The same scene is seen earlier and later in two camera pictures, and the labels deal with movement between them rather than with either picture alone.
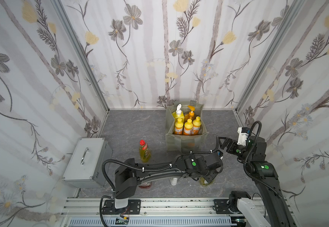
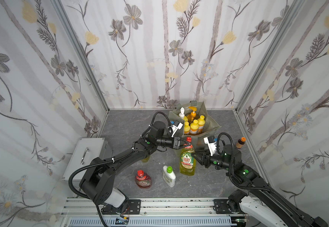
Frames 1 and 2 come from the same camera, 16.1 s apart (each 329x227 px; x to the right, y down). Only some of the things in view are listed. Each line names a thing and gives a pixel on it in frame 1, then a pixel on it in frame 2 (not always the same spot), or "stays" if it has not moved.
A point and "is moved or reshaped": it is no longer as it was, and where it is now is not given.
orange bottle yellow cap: [188, 127] to [194, 127]
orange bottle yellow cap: [196, 126] is moved or reshaped
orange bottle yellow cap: [178, 127] to [187, 127]
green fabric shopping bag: [185, 143] is moved or reshaped
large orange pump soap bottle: [191, 115] stays
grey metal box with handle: [90, 164] stays
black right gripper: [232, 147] to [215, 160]
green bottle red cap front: [204, 182] is moved or reshaped
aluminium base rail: [155, 212] stays
